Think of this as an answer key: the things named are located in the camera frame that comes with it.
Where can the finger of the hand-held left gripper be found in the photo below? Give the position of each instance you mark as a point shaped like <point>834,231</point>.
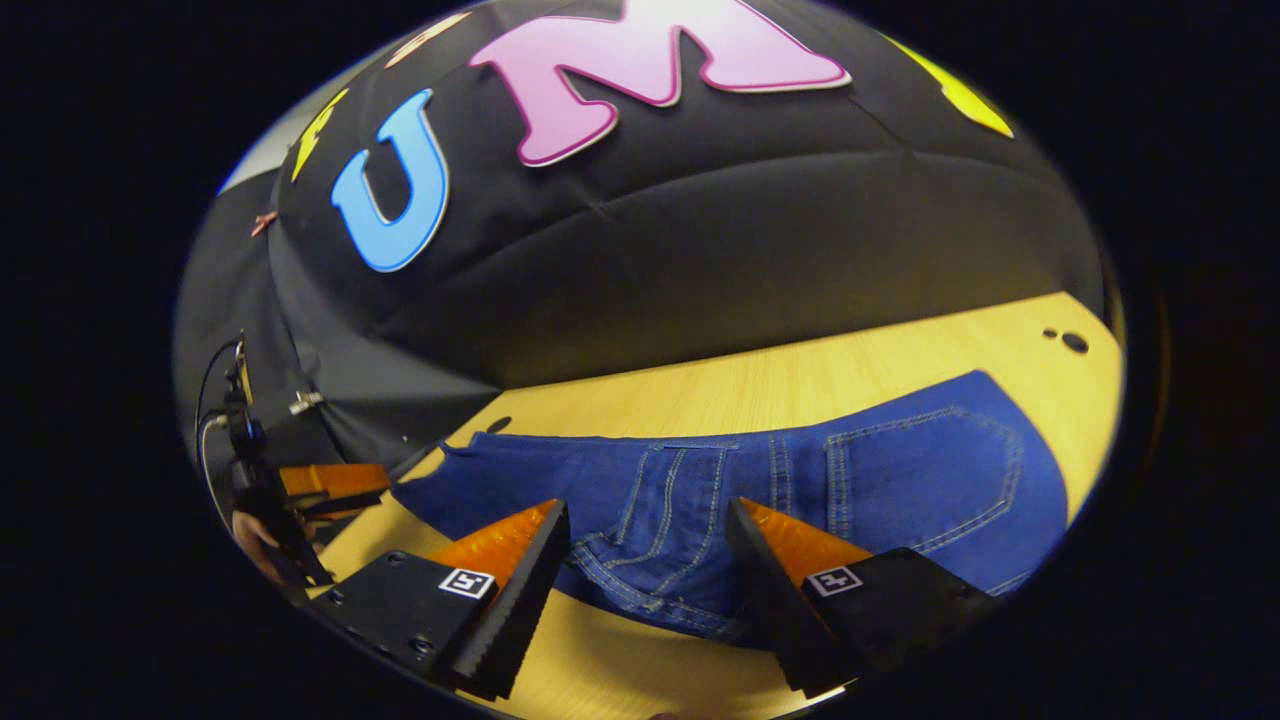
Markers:
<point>340,505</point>
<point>335,478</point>

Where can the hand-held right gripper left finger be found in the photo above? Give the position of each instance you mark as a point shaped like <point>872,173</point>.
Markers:
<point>520,600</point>

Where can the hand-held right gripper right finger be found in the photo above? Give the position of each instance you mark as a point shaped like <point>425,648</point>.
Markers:
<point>765,590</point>

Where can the blue jeans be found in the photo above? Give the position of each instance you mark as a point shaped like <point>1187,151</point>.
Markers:
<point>900,480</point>

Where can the small silver cloth clip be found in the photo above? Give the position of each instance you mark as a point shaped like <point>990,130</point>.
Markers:
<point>305,402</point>

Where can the small red cloth clip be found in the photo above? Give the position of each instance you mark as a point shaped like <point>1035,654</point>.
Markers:
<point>263,222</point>

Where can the black backdrop cloth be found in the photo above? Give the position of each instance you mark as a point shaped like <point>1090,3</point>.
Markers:
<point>700,230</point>

